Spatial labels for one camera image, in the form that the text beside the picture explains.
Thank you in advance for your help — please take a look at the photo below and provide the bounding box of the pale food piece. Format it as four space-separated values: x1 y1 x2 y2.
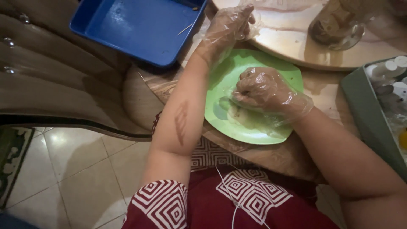
227 104 259 126

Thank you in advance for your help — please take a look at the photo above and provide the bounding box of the green storage box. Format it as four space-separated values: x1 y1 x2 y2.
340 55 407 182

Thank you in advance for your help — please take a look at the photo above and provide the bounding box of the person's right hand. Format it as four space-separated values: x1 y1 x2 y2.
230 66 314 123

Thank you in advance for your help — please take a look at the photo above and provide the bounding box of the yellow round item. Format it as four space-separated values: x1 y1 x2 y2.
398 128 407 151

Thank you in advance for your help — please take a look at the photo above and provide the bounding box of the round marble turntable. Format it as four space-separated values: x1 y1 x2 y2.
211 0 407 72

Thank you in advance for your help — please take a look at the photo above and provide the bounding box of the brown upholstered chair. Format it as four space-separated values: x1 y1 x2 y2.
0 0 154 142

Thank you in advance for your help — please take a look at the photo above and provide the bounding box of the white earphone cable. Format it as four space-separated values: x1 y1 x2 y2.
214 162 271 229

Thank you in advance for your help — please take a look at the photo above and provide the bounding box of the blue plastic tray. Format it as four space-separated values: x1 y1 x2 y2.
69 0 209 68

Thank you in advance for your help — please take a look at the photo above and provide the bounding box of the wooden toothpick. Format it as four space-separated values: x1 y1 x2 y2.
176 23 194 36

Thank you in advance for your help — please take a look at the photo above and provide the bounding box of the green patterned rug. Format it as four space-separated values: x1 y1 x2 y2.
0 127 35 209

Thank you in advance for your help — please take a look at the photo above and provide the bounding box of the red white patterned garment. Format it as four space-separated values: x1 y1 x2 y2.
122 111 341 229

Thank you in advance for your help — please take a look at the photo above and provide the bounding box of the green plastic plate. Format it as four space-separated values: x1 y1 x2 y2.
204 48 304 145

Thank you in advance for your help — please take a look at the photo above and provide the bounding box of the person's left hand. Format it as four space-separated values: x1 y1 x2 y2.
200 4 263 61

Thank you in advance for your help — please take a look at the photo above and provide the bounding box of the clear glass jar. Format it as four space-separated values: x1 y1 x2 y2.
308 0 366 52

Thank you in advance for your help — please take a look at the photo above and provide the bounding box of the group of white bottles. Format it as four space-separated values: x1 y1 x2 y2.
364 56 407 128

